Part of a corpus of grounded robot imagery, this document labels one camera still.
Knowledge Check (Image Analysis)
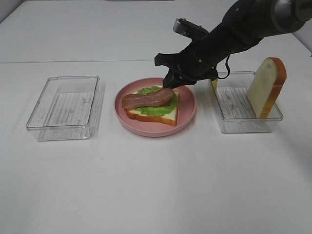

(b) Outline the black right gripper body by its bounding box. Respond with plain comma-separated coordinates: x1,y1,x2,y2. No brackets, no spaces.
154,21,259,82

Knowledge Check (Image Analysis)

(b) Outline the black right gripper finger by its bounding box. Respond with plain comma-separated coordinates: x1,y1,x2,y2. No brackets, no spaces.
162,69,195,89

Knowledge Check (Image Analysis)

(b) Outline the red bacon strip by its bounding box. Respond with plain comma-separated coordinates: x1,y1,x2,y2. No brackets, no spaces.
122,88,175,109

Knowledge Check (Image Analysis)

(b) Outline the yellow cheese slice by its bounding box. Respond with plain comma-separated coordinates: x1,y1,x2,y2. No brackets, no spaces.
210,78,218,93

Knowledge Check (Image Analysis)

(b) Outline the green lettuce leaf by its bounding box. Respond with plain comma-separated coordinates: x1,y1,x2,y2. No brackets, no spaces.
129,92,179,117

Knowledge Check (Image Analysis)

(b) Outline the bread slice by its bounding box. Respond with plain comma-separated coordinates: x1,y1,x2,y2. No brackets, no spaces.
247,57,287,118
125,90,181,127

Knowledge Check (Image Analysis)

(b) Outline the brown bacon strip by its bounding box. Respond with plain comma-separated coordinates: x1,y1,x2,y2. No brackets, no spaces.
161,97,175,107

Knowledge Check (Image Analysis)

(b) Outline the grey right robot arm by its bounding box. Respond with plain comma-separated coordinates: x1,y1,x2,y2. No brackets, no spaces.
155,0,312,88

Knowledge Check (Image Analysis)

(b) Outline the pink round plate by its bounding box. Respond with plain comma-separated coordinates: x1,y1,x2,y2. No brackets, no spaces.
114,78,196,137

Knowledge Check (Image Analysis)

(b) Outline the clear right plastic tray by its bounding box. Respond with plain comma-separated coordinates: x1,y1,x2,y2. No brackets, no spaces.
208,71,283,134

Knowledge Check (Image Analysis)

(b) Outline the clear plastic tray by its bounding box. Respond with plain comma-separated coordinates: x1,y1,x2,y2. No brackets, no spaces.
208,71,283,134
26,76,101,141

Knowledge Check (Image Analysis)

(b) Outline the clear left plastic tray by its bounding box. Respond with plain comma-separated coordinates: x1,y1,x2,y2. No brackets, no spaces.
26,76,101,141

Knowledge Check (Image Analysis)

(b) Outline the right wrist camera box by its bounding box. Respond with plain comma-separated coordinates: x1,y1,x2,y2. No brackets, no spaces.
173,18,209,41

